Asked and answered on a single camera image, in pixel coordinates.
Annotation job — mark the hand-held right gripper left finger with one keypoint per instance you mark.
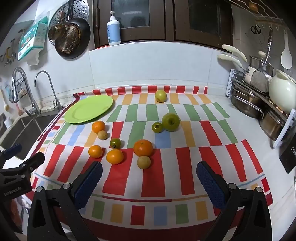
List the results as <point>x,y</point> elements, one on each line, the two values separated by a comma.
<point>89,183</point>

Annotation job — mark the black box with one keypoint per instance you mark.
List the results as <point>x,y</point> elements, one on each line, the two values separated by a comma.
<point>289,160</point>

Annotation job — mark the small brown longan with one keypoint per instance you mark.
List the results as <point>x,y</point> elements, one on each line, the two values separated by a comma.
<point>103,134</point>
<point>143,162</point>

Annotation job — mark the dark green tomato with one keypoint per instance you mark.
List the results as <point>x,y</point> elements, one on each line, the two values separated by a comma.
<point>158,127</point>

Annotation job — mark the white ceramic jug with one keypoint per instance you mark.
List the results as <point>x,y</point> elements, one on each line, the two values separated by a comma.
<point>282,90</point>

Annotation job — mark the small orange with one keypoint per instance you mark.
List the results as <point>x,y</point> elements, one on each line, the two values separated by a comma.
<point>115,156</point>
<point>98,127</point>
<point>95,151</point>

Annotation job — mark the dark wooden cabinet door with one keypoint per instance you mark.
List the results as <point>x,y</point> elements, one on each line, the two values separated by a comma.
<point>129,20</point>
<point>203,20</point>

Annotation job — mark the steel pot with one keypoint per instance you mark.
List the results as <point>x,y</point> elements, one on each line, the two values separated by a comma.
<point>246,102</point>
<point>271,125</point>
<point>254,61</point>

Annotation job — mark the black frying pan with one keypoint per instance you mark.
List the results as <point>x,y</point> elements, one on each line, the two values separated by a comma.
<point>83,34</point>

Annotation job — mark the steel spatula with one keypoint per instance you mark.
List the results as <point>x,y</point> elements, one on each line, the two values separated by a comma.
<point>260,80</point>

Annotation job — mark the green apple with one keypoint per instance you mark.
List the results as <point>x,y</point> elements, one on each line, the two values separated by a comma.
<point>170,122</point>

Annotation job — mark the white rice paddle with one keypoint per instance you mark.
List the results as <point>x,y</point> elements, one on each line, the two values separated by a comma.
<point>286,58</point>

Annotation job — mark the copper saucepan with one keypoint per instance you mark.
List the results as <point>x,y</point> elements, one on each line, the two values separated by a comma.
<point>55,32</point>

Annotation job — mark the yellow wooden spoon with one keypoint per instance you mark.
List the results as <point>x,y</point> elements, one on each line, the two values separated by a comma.
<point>6,107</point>

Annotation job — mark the pull-down steel faucet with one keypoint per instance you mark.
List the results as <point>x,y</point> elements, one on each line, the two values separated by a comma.
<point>15,92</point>

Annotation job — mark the large orange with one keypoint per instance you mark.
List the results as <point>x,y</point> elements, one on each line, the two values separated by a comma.
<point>143,148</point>

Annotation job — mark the black scissors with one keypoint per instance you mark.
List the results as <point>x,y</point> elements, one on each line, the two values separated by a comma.
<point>255,29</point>

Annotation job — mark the green plate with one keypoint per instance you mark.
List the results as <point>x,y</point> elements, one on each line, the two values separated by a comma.
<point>89,109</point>

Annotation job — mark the yellow-green round fruit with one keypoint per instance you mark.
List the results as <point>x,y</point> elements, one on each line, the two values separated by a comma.
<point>160,95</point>

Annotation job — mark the steel sink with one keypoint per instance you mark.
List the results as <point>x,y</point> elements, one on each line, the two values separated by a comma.
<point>13,134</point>

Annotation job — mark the yellowish green tomato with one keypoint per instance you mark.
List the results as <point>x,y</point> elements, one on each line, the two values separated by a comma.
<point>115,143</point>

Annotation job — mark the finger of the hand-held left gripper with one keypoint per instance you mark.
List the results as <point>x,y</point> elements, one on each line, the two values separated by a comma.
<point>11,151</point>
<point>27,163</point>

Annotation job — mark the green and white box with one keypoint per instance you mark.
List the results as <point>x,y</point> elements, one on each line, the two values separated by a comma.
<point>32,39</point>

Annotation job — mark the perforated metal steamer plate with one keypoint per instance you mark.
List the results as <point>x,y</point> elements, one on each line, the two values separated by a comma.
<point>79,9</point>

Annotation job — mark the copper colander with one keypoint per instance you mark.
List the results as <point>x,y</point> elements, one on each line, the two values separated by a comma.
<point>70,39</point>

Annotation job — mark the white dish rack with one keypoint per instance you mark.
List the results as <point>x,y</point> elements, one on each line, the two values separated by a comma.
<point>231,81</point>

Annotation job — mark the white wall hook rack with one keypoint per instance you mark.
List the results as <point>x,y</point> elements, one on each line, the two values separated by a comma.
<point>266,17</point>

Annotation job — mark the striped colourful tablecloth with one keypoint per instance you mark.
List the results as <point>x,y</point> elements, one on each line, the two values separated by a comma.
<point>175,166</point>

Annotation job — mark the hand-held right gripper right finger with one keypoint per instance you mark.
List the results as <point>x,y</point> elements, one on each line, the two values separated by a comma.
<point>211,183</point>

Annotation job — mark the gooseneck steel faucet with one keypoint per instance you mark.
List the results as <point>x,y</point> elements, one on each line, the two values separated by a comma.
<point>52,88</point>

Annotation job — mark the pump soap bottle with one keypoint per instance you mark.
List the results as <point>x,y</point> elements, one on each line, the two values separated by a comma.
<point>113,32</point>

